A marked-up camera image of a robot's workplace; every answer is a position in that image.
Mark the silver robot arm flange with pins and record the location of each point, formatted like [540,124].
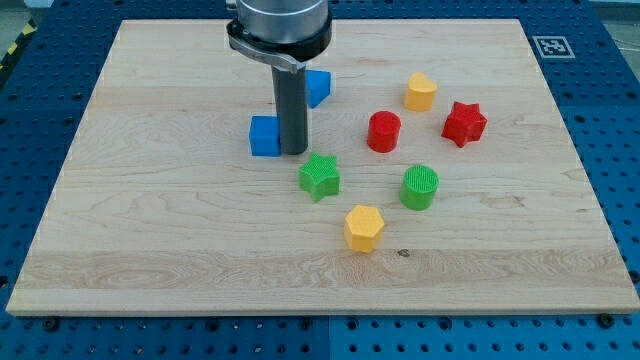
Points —
[284,34]

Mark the green star block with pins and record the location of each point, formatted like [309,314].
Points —
[319,176]

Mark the yellow hexagon block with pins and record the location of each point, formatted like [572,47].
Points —
[363,228]

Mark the blue cube block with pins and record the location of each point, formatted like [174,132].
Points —
[264,136]

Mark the red cylinder block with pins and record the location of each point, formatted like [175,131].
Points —
[383,131]

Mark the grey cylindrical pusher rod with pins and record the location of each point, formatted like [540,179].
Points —
[291,108]

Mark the blue triangle block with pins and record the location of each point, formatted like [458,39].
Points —
[318,86]

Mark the green cylinder block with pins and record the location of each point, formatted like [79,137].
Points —
[419,187]

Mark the light wooden board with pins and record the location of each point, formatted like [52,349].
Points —
[161,210]

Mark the yellow heart block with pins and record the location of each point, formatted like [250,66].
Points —
[420,93]

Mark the red star block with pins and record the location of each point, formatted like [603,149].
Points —
[465,123]

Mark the white fiducial marker tag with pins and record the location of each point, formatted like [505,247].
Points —
[553,47]

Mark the yellow black hazard tape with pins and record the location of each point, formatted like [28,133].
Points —
[19,45]

